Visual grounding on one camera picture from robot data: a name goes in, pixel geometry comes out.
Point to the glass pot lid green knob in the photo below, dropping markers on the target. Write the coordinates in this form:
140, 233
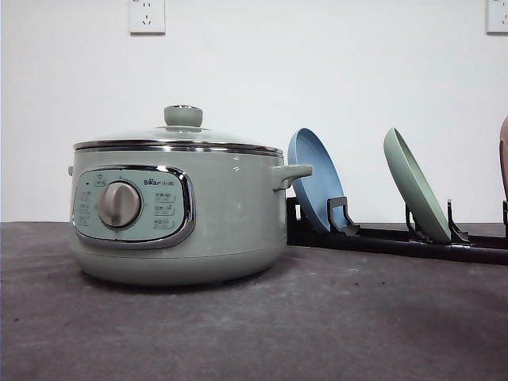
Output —
182, 130

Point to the green plate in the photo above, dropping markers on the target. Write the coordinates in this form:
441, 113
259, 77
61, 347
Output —
416, 187

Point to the blue plate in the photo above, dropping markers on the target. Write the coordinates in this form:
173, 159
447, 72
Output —
324, 183

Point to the green electric steamer pot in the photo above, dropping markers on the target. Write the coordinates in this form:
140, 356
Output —
181, 205

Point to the black plate rack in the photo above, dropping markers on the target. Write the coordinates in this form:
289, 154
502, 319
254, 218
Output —
343, 235

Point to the pink plate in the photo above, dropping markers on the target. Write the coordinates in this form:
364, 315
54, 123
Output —
503, 157

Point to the white wall socket left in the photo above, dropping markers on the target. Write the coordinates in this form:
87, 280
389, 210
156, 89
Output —
147, 18

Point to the white wall socket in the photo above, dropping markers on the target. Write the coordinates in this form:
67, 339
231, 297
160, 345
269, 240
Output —
496, 26
147, 18

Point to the white wall socket right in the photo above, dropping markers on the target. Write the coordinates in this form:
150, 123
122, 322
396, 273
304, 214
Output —
496, 26

